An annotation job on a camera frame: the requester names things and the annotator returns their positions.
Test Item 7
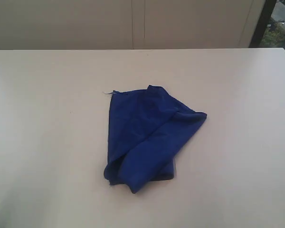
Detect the dark window frame post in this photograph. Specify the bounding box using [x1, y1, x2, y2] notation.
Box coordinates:
[249, 0, 276, 48]

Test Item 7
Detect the blue microfiber towel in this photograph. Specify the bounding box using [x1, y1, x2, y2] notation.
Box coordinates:
[104, 85, 207, 193]

